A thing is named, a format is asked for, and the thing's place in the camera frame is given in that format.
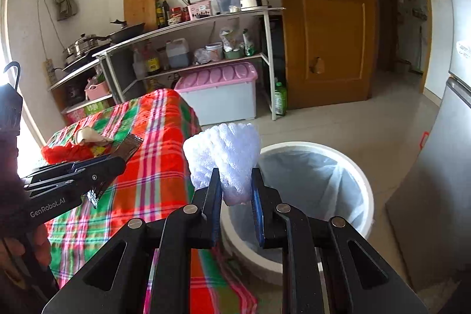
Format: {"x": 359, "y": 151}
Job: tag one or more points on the steel steamer pot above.
{"x": 79, "y": 45}

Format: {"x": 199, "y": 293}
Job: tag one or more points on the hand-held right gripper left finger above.
{"x": 215, "y": 211}

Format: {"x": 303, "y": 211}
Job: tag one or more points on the plastic jug with dark liquid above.
{"x": 177, "y": 54}

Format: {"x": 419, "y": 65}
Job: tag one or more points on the storage box with pink lid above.
{"x": 217, "y": 97}

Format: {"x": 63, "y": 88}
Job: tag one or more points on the wooden door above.
{"x": 327, "y": 23}

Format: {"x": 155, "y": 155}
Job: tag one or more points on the clear plastic bottle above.
{"x": 139, "y": 65}

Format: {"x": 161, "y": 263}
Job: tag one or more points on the dark glass bottle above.
{"x": 165, "y": 12}

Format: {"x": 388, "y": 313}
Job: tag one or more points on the pink plastic basket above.
{"x": 97, "y": 90}

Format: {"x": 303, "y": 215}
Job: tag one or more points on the black frying pan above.
{"x": 128, "y": 32}

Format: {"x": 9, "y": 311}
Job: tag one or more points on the wall power strip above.
{"x": 49, "y": 70}

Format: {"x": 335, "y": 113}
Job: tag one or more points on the clear plastic container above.
{"x": 225, "y": 1}

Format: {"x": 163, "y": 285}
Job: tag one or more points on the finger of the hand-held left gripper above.
{"x": 99, "y": 162}
{"x": 92, "y": 181}

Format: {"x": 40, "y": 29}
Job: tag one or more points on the crumpled clear plastic bag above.
{"x": 201, "y": 56}

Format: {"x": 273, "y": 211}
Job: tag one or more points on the white plastic tub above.
{"x": 214, "y": 51}

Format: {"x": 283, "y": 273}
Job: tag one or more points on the grey refrigerator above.
{"x": 438, "y": 189}

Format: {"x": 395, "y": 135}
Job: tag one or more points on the sauce bottle with yellow label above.
{"x": 152, "y": 60}

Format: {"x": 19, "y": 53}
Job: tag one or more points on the white round trash bin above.
{"x": 355, "y": 176}

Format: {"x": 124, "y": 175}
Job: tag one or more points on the low white shelf unit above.
{"x": 73, "y": 73}

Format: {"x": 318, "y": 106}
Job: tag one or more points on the pink utensil holder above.
{"x": 198, "y": 9}

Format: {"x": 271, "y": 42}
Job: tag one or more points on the clear plastic bin liner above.
{"x": 305, "y": 181}

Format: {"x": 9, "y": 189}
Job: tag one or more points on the green glass bottle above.
{"x": 159, "y": 14}

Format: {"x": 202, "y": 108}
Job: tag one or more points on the white paper bag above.
{"x": 90, "y": 135}

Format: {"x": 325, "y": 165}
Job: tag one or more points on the pink printed box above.
{"x": 76, "y": 116}

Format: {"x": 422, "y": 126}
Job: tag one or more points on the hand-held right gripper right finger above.
{"x": 256, "y": 218}

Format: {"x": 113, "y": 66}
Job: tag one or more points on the person's left hand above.
{"x": 41, "y": 247}

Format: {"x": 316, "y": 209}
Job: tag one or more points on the dark rice cooker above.
{"x": 75, "y": 95}

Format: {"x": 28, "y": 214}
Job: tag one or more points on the green and white food bags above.
{"x": 235, "y": 41}

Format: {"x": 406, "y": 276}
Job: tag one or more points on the black induction cooker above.
{"x": 81, "y": 62}

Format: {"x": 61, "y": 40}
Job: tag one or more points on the white metal shelf unit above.
{"x": 235, "y": 14}

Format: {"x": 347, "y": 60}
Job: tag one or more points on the plaid tablecloth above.
{"x": 154, "y": 137}

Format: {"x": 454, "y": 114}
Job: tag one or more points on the wooden cutting board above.
{"x": 140, "y": 7}

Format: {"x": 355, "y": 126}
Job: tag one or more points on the red lidded jar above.
{"x": 176, "y": 13}

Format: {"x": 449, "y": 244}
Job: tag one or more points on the green detergent bottle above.
{"x": 280, "y": 100}

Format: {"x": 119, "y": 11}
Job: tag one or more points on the green printed carton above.
{"x": 99, "y": 108}

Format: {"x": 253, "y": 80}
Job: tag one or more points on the white tissue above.
{"x": 224, "y": 152}

